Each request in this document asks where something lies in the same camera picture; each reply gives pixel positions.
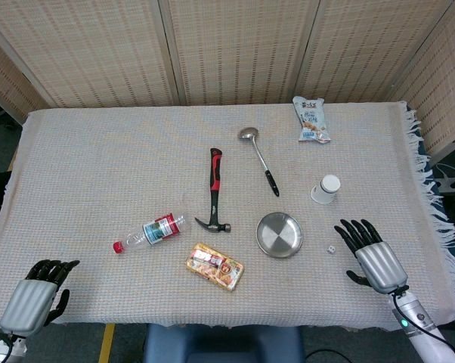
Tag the beige waffle-weave tablecloth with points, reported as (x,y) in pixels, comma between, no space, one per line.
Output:
(99,170)

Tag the round metal dish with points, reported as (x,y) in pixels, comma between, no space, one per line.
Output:
(279,235)

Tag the yellow floor tape strip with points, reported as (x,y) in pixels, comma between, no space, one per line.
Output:
(106,344)

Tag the white paper cup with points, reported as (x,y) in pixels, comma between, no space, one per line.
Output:
(325,189)

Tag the right silver-white robot arm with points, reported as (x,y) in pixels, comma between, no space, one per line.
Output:
(416,310)

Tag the yellow curry box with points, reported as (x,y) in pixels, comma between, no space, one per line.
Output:
(214,266)

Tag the clear plastic bottle red cap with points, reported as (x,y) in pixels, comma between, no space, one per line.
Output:
(159,228)

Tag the white-blue snack bag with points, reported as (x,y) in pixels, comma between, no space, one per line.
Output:
(310,121)

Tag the red-black claw hammer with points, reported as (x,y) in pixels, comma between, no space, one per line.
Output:
(215,177)

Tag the left black-silver robot hand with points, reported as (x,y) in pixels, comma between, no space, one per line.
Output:
(27,306)

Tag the woven folding screen panel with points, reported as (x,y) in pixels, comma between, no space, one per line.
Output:
(242,49)
(4,83)
(443,94)
(363,49)
(80,49)

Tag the right black-silver robot hand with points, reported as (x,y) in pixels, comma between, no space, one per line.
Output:
(380,264)

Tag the white stand base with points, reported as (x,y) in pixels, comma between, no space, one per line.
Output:
(452,185)

